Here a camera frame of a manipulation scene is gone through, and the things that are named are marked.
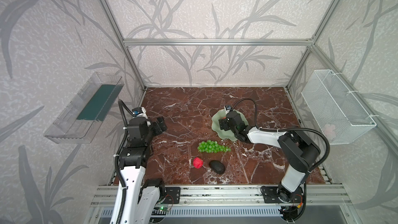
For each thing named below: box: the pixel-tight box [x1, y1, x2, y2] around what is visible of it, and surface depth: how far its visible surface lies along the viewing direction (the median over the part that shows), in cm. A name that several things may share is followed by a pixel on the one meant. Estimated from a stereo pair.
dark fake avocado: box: [208, 160, 226, 175], surface depth 81 cm
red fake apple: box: [192, 157, 204, 169], surface depth 82 cm
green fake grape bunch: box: [197, 140, 232, 154], surface depth 88 cm
